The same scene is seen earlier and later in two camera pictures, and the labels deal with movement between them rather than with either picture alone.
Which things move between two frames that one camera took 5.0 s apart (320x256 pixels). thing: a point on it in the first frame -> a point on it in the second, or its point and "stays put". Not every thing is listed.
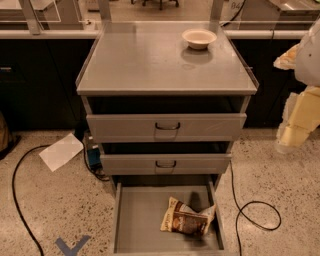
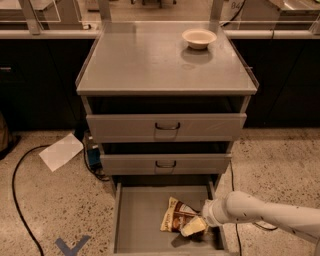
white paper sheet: [60, 152] stays put
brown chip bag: [180, 217] stays put
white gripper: [309, 63] -> [209, 214]
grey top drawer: [164, 127] stays put
